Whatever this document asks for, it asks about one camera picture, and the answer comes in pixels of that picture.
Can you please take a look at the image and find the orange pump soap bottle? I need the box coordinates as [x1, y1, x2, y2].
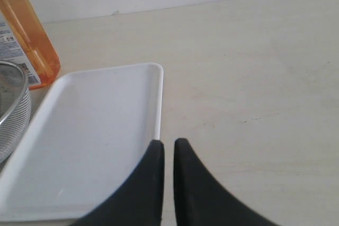
[1, 0, 60, 89]

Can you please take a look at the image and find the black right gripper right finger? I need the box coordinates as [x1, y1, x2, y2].
[173, 138, 275, 225]

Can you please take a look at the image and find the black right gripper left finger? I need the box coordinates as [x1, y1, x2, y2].
[72, 140, 165, 225]

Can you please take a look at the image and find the steel mesh colander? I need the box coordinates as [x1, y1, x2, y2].
[1, 60, 31, 162]

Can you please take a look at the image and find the white plastic tray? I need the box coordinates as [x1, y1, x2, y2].
[1, 63, 164, 222]

